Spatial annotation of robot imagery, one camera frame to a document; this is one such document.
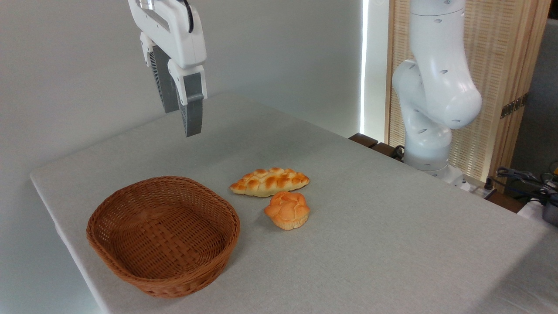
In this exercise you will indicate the dark metal screen hinge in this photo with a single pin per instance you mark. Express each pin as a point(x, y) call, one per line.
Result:
point(514, 106)

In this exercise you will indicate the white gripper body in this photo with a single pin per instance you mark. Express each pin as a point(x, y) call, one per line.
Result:
point(174, 30)

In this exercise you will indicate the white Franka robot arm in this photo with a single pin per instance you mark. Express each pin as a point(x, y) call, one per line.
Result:
point(436, 87)

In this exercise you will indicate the round orange bread bun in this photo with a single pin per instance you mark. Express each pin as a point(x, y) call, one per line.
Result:
point(287, 211)

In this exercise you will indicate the white power strip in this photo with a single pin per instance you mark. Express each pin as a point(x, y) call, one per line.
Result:
point(477, 186)

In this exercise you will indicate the brown woven wicker basket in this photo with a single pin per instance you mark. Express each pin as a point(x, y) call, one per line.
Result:
point(165, 244)

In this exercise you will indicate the dark brown wooden bench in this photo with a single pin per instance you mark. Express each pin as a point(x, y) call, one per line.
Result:
point(370, 143)

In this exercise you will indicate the grey tablecloth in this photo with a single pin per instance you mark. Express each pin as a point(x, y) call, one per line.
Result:
point(370, 244)

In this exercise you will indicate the long braided bread loaf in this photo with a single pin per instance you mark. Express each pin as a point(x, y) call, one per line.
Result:
point(270, 182)

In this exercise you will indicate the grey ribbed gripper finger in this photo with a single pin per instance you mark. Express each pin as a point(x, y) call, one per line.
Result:
point(165, 83)
point(194, 113)

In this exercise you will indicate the wooden slatted folding screen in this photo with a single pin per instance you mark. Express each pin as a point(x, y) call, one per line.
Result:
point(501, 52)

